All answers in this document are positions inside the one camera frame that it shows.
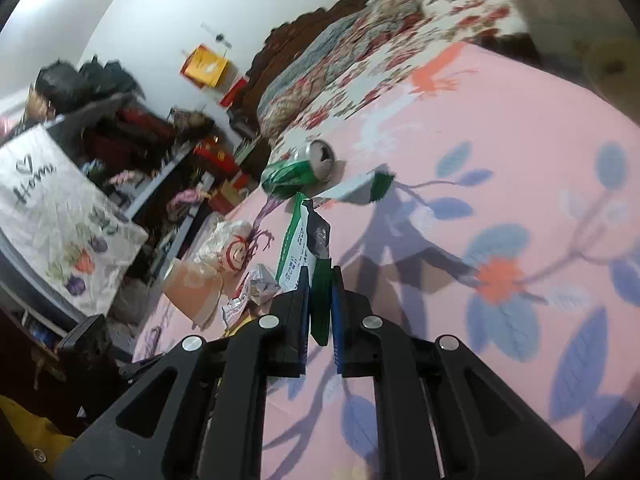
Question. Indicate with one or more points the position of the pile of dark clothes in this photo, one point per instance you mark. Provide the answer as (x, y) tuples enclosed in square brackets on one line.
[(85, 82)]

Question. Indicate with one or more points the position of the carved dark wooden headboard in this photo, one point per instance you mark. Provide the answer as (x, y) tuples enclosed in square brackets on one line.
[(285, 40)]

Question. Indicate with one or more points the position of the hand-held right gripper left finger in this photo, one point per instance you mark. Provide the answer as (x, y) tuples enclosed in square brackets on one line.
[(302, 310)]

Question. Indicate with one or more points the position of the brown handbag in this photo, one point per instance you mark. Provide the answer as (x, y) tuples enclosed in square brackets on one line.
[(194, 121)]

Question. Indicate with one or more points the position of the white floral bed sheet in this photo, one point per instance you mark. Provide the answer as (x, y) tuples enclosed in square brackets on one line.
[(395, 67)]

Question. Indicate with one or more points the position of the clear plastic bag red print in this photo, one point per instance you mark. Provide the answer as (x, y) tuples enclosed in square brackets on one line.
[(225, 245)]

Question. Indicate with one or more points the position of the green white snack wrapper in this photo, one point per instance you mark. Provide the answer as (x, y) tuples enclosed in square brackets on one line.
[(295, 240)]

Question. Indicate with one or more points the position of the pink printed blanket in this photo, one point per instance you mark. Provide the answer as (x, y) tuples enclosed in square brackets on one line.
[(525, 160)]

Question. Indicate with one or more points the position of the green drink can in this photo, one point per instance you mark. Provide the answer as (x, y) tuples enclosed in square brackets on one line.
[(287, 172)]

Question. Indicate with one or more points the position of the silver wrapper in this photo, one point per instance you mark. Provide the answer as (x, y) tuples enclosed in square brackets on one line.
[(262, 285)]

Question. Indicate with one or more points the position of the red gift box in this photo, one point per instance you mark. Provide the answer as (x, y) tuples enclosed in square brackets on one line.
[(215, 156)]

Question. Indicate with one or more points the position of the white printed cloth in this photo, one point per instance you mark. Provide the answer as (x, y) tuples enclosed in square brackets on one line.
[(45, 200)]

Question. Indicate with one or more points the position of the translucent orange plastic cup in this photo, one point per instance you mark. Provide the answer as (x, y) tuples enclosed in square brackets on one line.
[(192, 290)]

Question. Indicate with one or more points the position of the green white packet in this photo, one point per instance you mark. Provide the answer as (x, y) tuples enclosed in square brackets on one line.
[(360, 187)]

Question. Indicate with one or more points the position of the yellow red wall calendar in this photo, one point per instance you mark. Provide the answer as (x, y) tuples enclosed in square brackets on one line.
[(202, 65)]

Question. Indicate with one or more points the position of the hanging wall ornament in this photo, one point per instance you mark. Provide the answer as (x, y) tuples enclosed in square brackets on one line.
[(217, 35)]

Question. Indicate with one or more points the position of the yellow garment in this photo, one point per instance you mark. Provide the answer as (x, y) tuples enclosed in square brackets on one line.
[(30, 435)]

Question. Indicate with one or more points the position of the white red wrapper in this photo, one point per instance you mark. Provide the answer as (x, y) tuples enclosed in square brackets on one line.
[(232, 310)]

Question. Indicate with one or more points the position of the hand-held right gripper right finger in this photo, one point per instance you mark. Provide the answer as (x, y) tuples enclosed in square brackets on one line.
[(339, 320)]

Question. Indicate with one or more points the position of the floral patchwork quilt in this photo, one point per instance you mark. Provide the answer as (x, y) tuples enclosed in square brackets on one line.
[(320, 70)]

